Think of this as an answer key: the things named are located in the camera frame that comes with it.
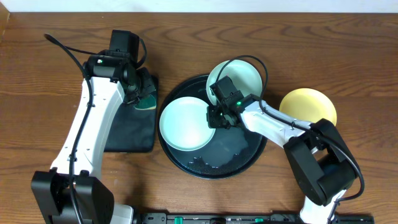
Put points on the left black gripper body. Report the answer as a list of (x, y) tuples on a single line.
[(146, 86)]

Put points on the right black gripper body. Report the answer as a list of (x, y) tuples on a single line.
[(216, 118)]

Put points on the green yellow sponge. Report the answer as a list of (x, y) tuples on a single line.
[(147, 103)]

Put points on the light green back plate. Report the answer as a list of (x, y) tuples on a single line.
[(244, 76)]

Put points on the light green plate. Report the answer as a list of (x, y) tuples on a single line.
[(244, 76), (183, 124)]

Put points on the light green front plate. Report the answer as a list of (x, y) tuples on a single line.
[(183, 124)]

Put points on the yellow plate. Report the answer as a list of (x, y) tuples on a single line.
[(309, 105)]

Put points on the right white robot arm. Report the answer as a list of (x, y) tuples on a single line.
[(321, 162)]

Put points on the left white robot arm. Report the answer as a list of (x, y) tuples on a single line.
[(71, 191)]

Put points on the black round tray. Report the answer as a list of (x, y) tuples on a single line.
[(229, 152)]

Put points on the black rectangular tray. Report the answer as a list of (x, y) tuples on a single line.
[(132, 130)]

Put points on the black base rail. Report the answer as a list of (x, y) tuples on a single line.
[(288, 218)]

